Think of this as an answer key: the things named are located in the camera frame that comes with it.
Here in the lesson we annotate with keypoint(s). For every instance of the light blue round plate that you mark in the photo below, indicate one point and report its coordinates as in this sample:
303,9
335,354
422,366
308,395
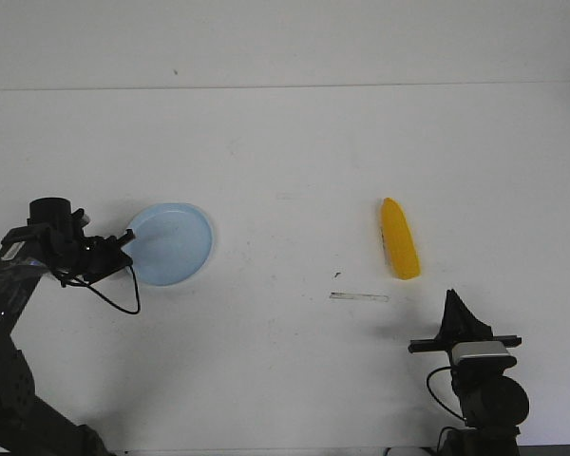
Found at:
172,242

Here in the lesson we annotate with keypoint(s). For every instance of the yellow toy corn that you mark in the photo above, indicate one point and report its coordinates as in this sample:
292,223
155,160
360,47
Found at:
398,241

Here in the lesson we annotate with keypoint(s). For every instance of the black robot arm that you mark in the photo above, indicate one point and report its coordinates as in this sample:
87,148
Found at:
52,242
492,405

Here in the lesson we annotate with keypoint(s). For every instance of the clear tape strip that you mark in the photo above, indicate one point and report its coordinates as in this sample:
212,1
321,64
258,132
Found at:
359,297

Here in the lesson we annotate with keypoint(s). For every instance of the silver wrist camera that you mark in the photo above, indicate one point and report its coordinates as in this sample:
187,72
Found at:
482,351

